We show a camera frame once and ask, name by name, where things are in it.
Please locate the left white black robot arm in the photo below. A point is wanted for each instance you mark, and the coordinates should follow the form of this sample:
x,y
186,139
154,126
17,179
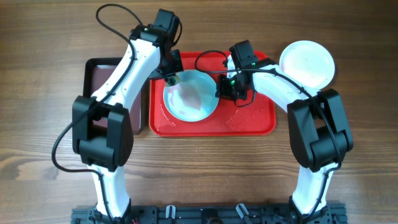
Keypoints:
x,y
101,124

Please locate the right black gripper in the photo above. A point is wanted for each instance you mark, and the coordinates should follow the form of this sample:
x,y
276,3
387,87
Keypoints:
x,y
225,91

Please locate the white stained plate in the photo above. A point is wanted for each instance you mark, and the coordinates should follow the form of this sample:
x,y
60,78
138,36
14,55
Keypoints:
x,y
309,63

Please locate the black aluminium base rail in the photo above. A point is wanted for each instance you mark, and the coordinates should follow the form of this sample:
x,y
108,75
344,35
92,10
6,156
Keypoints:
x,y
271,213

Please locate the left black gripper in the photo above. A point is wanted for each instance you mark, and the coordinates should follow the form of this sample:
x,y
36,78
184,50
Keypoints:
x,y
158,73

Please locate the light blue plate top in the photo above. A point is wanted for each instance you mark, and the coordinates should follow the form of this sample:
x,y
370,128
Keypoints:
x,y
193,98

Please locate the green yellow sponge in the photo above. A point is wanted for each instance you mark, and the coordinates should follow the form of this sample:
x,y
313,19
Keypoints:
x,y
173,80

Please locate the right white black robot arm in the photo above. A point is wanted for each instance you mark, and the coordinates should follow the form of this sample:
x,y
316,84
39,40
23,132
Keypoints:
x,y
318,127

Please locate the black tray brown inside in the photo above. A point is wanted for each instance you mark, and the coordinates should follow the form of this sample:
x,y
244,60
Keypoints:
x,y
97,72

